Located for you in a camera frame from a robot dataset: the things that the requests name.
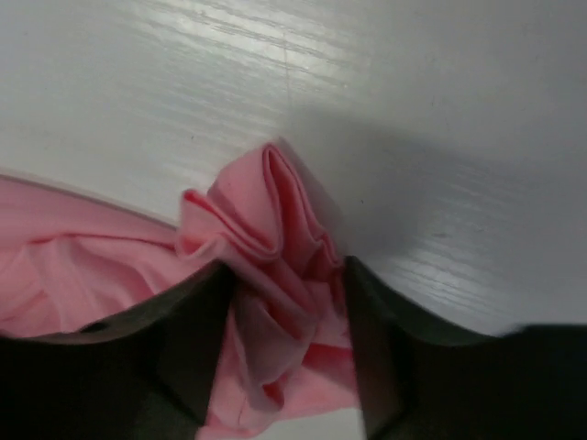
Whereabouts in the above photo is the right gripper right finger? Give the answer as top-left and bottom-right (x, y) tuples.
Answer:
(343, 257), (586, 439)

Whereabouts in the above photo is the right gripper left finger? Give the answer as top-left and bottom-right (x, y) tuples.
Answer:
(1, 262), (236, 439)

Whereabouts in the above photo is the pink t shirt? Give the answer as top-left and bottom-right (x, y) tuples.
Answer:
(1, 144), (357, 439)

